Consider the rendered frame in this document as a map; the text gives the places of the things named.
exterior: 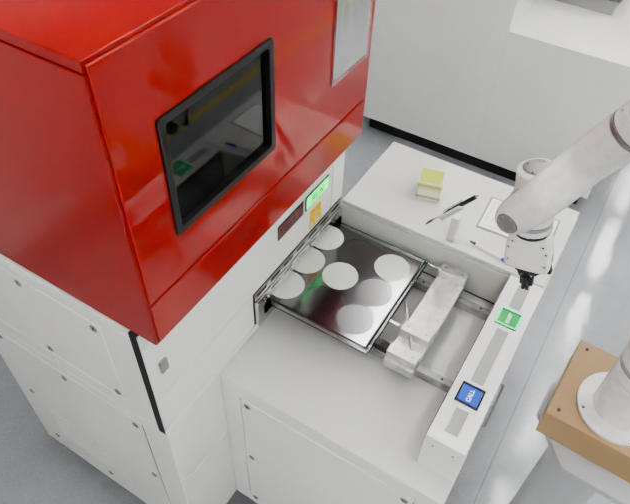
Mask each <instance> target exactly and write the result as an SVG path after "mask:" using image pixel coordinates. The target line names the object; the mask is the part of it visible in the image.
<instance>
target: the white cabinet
mask: <svg viewBox="0 0 630 504"><path fill-rule="evenodd" d="M220 378H221V384H222V391H223V398H224V404H225V411H226V418H227V424H228V431H229V438H230V445H231V451H232V458H233V465H234V471H235V478H236V485H237V490H238V491H240V492H241V493H243V494H244V495H246V496H247V497H249V498H250V499H252V500H253V501H255V502H256V503H258V504H438V503H436V502H434V501H433V500H431V499H429V498H427V497H426V496H424V495H422V494H421V493H419V492H417V491H415V490H414V489H412V488H410V487H409V486H407V485H405V484H404V483H402V482H400V481H398V480H397V479H395V478H393V477H392V476H390V475H388V474H386V473H385V472H383V471H381V470H380V469H378V468H376V467H375V466H373V465H371V464H369V463H368V462H366V461H364V460H363V459H361V458H359V457H357V456H356V455H354V454H352V453H351V452H349V451H347V450H346V449H344V448H342V447H340V446H339V445H337V444H335V443H334V442H332V441H330V440H328V439H327V438H325V437H323V436H322V435H320V434H318V433H317V432H315V431H313V430H311V429H310V428H308V427H306V426H305V425H303V424H301V423H299V422H298V421H296V420H294V419H293V418H291V417H289V416H288V415H286V414H284V413H282V412H281V411H279V410H277V409H276V408H274V407H272V406H270V405H269V404H267V403H265V402H264V401H262V400H260V399H258V398H257V397H255V396H253V395H252V394H250V393H248V392H247V391H245V390H243V389H241V388H240V387H238V386H236V385H235V384H233V383H231V382H229V381H228V380H226V379H224V378H223V377H221V376H220ZM502 382H503V381H501V383H500V385H502V387H501V389H500V391H499V393H498V395H497V397H496V399H495V402H494V404H493V402H491V404H490V406H489V409H490V407H491V406H492V408H491V410H490V412H489V415H488V417H487V419H486V421H485V423H484V424H483V421H482V423H481V426H480V427H485V426H486V425H487V423H488V420H489V418H490V416H491V414H492V412H493V410H494V408H495V405H496V403H497V401H498V399H499V397H500V395H501V393H502V391H503V389H504V387H505V384H504V383H502ZM500 385H499V386H500ZM489 409H488V411H489ZM488 411H487V413H488ZM487 413H486V414H487Z"/></svg>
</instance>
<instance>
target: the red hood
mask: <svg viewBox="0 0 630 504"><path fill-rule="evenodd" d="M375 1H376V0H0V254H2V255H4V256H5V257H7V258H9V259H10V260H12V261H14V262H16V263H17V264H19V265H21V266H22V267H24V268H26V269H27V270H29V271H31V272H32V273H34V274H36V275H38V276H39V277H41V278H43V279H44V280H46V281H48V282H49V283H51V284H53V285H54V286H56V287H58V288H60V289H61V290H63V291H65V292H66V293H68V294H70V295H71V296H73V297H75V298H76V299H78V300H80V301H82V302H83V303H85V304H87V305H88V306H90V307H92V308H93V309H95V310H97V311H98V312H100V313H102V314H104V315H105V316H107V317H109V318H110V319H112V320H114V321H115V322H117V323H119V324H120V325H122V326H124V327H126V328H127V329H129V330H131V331H132V332H134V333H136V334H137V335H139V336H141V337H142V338H144V339H146V340H148V341H149V342H151V343H153V344H154V345H158V344H159V343H160V342H161V341H162V340H163V339H164V338H165V337H166V336H167V335H168V334H169V333H170V332H171V331H172V330H173V329H174V327H175V326H176V325H177V324H178V323H179V322H180V321H181V320H182V319H183V318H184V317H185V316H186V315H187V314H188V313H189V312H190V311H191V310H192V309H193V308H194V307H195V306H196V305H197V304H198V303H199V302H200V300H201V299H202V298H203V297H204V296H205V295H206V294H207V293H208V292H209V291H210V290H211V289H212V288H213V287H214V286H215V285H216V284H217V283H218V282H219V281H220V280H221V279H222V278H223V277H224V276H225V275H226V273H227V272H228V271H229V270H230V269H231V268H232V267H233V266H234V265H235V264H236V263H237V262H238V261H239V260H240V259H241V258H242V257H243V256H244V255H245V254H246V253H247V252H248V251H249V250H250V249H251V247H252V246H253V245H254V244H255V243H256V242H257V241H258V240H259V239H260V238H261V237H262V236H263V235H264V234H265V233H266V232H267V231H268V230H269V229H270V228H271V227H272V226H273V225H274V224H275V223H276V222H277V220H278V219H279V218H280V217H281V216H282V215H283V214H284V213H285V212H286V211H287V210H288V209H289V208H290V207H291V206H292V205H293V204H294V203H295V202H296V201H297V200H298V199H299V198H300V197H301V196H302V194H303V193H304V192H305V191H306V190H307V189H308V188H309V187H310V186H311V185H312V184H313V183H314V182H315V181H316V180H317V179H318V178H319V177H320V176H321V175H322V174H323V173H324V172H325V171H326V170H327V169H328V167H329V166H330V165H331V164H332V163H333V162H334V161H335V160H336V159H337V158H338V157H339V156H340V155H341V154H342V153H343V152H344V151H345V150H346V149H347V148H348V147H349V146H350V145H351V144H352V143H353V141H354V140H355V139H356V138H357V137H358V136H359V135H360V134H361V133H362V126H363V116H364V107H365V96H366V87H367V78H368V68H369V58H370V49H371V39H372V30H373V20H374V10H375Z"/></svg>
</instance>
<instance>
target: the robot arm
mask: <svg viewBox="0 0 630 504"><path fill-rule="evenodd" d="M629 163H630V101H628V102H627V103H626V104H624V105H623V106H621V107H620V108H619V109H617V110H616V111H615V112H613V113H612V114H610V115H609V116H608V117H606V118H605V119H604V120H602V121H601V122H600V123H598V124H597V125H596V126H594V127H593V128H592V129H590V130H589V131H588V132H586V133H585V134H584V135H582V136H581V137H580V138H579V139H577V140H576V141H575V142H574V143H572V144H571V145H570V146H569V147H568V148H566V149H565V150H564V151H563V152H562V153H561V154H560V155H558V156H557V157H556V158H555V159H554V160H553V161H551V160H548V159H544V158H532V159H528V160H525V161H523V162H521V163H520V164H519V165H518V167H517V169H516V181H515V186H514V189H513V191H512V192H511V194H510V195H509V196H508V197H507V198H506V199H505V200H504V201H503V202H502V203H501V204H500V205H499V207H498V208H497V210H496V213H495V222H496V224H497V226H498V228H499V229H500V230H501V231H503V232H504V233H506V234H508V238H507V242H506V248H505V254H504V262H505V264H507V265H508V266H511V267H514V268H515V269H516V270H517V271H518V275H520V280H519V283H521V289H524V288H525V290H527V291H528V289H529V287H530V286H533V283H534V277H535V276H537V275H540V274H542V275H544V274H548V275H550V274H551V273H552V271H553V269H552V263H553V259H554V235H553V231H552V230H553V223H554V216H555V215H556V214H558V213H559V212H561V211H562V210H564V209H565V208H566V207H568V206H569V205H570V204H572V203H573V202H574V201H576V200H577V199H578V198H579V197H581V196H582V195H583V194H584V193H586V192H587V191H588V190H589V189H591V188H592V187H593V186H594V185H596V184H597V183H598V182H600V181H601V180H602V179H604V178H606V177H607V176H609V175H611V174H612V173H614V172H616V171H617V170H619V169H621V168H623V167H624V166H626V165H628V164H629ZM576 403H577V408H578V411H579V413H580V415H581V417H582V419H583V421H584V422H585V423H586V425H587V426H588V427H589V428H590V429H591V430H592V431H593V432H594V433H595V434H597V435H598V436H599V437H601V438H603V439H604V440H606V441H608V442H610V443H612V444H615V445H618V446H623V447H630V337H629V342H628V343H627V345H626V346H625V348H624V349H623V351H622V352H621V354H620V355H619V357H618V358H617V360H616V361H615V363H614V364H613V366H612V367H611V369H610V371H609V372H601V373H596V374H593V375H591V376H589V377H587V378H586V379H585V380H584V381H583V382H582V384H581V385H580V387H579V388H578V391H577V396H576Z"/></svg>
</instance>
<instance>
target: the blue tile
mask: <svg viewBox="0 0 630 504"><path fill-rule="evenodd" d="M482 395H483V392H481V391H479V390H477V389H475V388H473V387H471V386H469V385H467V384H464V385H463V387H462V389H461V391H460V393H459V395H458V397H457V398H458V399H460V400H462V401H464V402H466V403H468V404H469V405H471V406H473V407H475V408H476V407H477V405H478V403H479V401H480V399H481V397H482Z"/></svg>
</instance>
